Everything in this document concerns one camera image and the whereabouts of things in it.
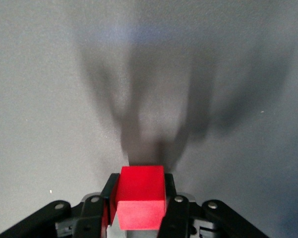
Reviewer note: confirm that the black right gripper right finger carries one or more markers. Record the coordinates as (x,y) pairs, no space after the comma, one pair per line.
(178,215)

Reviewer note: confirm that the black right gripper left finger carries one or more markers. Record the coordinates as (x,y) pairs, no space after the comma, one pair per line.
(91,215)

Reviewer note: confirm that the red cube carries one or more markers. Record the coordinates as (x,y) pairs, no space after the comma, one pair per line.
(141,196)

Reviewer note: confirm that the dark grey table mat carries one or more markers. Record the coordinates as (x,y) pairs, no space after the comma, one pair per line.
(39,74)

